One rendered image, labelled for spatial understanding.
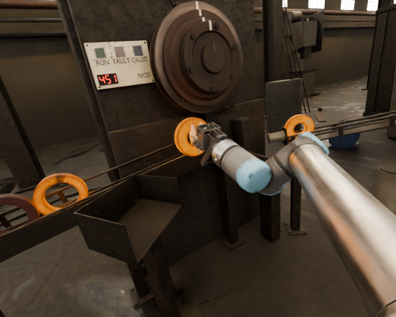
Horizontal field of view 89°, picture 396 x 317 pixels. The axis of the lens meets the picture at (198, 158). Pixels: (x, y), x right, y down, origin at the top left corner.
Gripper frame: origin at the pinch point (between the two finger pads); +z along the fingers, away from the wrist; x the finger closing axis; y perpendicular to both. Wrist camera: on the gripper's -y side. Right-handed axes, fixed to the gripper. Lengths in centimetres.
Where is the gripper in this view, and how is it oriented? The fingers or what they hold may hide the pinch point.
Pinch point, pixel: (192, 132)
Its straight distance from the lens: 81.2
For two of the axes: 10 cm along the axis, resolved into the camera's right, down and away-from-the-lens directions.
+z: -5.0, -4.9, 7.1
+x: -8.7, 2.7, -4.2
